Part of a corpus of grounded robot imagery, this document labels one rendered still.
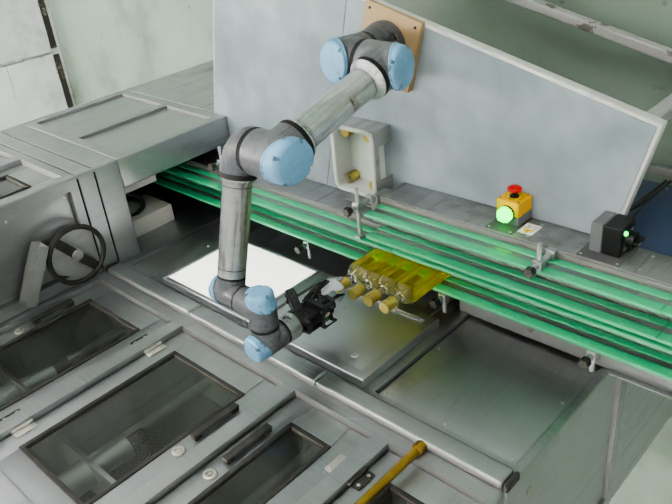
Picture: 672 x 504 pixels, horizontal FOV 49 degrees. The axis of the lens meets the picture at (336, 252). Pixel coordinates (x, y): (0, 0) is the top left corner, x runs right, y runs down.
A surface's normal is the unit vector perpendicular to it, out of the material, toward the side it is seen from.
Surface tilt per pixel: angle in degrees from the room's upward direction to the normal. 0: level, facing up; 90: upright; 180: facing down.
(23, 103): 90
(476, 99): 0
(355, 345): 90
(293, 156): 82
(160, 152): 90
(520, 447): 90
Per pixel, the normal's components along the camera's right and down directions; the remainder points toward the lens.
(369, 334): -0.09, -0.87
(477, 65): -0.68, 0.42
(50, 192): 0.73, 0.28
